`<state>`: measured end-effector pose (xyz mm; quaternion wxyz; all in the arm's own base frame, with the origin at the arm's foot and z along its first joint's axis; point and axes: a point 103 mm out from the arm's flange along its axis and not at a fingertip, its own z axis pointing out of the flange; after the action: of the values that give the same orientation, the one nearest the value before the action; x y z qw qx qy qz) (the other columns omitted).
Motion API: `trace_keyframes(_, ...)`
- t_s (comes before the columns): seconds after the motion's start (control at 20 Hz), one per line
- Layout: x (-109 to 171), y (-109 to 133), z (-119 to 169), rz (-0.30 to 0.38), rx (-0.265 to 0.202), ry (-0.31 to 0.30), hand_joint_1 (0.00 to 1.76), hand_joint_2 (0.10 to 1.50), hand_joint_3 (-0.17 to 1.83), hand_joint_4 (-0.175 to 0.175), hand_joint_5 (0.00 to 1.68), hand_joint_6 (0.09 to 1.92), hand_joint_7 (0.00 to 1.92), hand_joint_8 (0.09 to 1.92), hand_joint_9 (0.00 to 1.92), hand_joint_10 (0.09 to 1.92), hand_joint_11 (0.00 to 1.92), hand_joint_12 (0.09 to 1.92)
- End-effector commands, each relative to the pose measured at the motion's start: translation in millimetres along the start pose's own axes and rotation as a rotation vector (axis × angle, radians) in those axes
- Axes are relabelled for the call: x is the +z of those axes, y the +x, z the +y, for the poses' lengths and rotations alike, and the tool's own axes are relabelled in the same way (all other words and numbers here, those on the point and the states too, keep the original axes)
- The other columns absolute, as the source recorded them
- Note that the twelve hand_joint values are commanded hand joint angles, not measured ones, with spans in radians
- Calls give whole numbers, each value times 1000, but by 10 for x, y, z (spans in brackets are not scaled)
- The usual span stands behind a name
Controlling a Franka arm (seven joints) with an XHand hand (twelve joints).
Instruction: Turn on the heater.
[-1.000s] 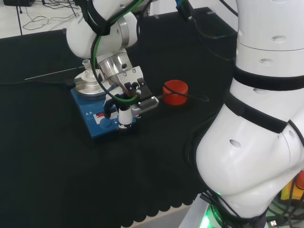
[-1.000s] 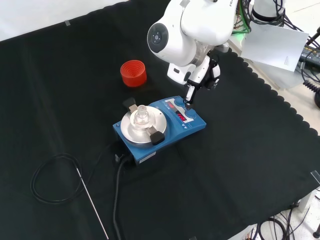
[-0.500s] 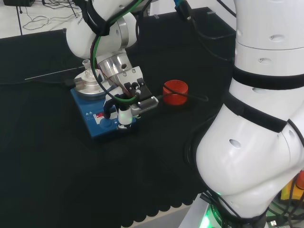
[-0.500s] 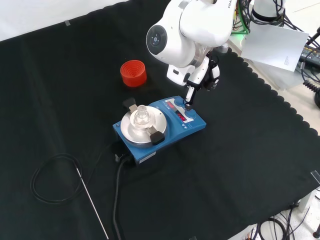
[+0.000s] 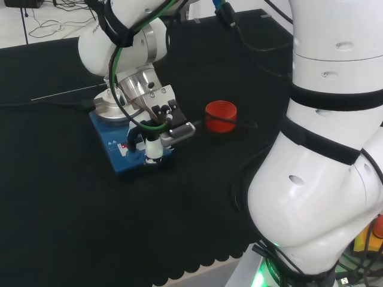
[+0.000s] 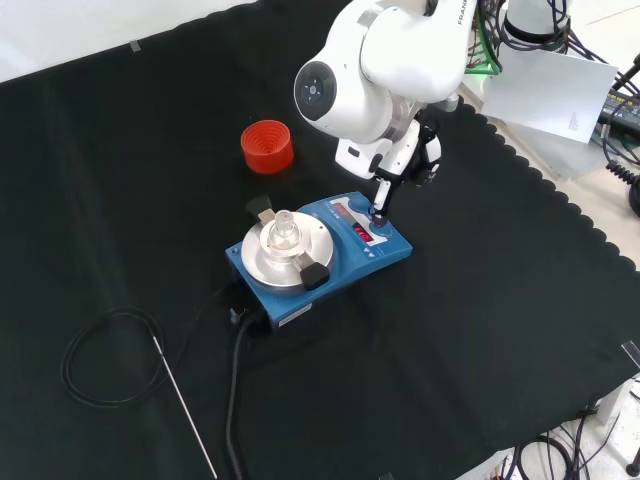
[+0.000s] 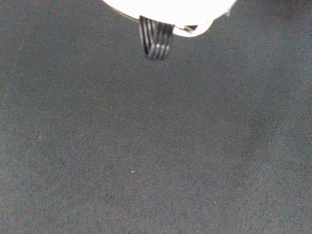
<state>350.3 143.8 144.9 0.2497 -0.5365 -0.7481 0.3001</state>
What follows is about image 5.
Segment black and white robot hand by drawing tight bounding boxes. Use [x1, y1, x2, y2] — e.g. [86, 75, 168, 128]
[127, 84, 189, 167]

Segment heater with blue base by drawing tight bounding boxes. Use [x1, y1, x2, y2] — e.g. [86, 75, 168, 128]
[89, 89, 177, 176]

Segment clear round-bottom glass flask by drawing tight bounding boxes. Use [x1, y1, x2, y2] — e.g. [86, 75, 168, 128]
[103, 76, 125, 104]

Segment thin glass rod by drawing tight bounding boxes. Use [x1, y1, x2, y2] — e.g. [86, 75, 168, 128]
[31, 84, 107, 102]

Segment black bench cloth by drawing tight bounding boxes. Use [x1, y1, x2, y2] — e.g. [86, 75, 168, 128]
[0, 8, 296, 287]

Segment dark tripod leg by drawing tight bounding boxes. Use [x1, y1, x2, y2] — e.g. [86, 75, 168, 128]
[20, 5, 30, 45]

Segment black box on floor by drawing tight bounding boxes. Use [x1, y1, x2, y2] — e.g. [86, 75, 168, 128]
[4, 0, 45, 10]

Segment yellow stop button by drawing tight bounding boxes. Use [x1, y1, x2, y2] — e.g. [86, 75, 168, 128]
[352, 214, 383, 255]

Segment aluminium heating block, black handles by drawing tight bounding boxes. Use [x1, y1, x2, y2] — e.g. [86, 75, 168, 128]
[93, 88, 142, 124]

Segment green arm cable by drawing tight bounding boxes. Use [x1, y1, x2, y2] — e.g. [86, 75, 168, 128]
[108, 0, 189, 132]

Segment red ribbed plastic ring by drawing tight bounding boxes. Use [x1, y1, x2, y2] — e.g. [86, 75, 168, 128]
[205, 100, 238, 135]

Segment black heater power cable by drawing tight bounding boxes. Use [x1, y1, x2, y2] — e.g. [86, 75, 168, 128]
[0, 100, 96, 110]

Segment black cable with blue plug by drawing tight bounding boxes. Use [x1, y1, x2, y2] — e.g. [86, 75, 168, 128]
[211, 0, 296, 79]

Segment white floor cable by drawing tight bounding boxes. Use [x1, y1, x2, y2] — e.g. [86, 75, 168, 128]
[28, 10, 99, 39]

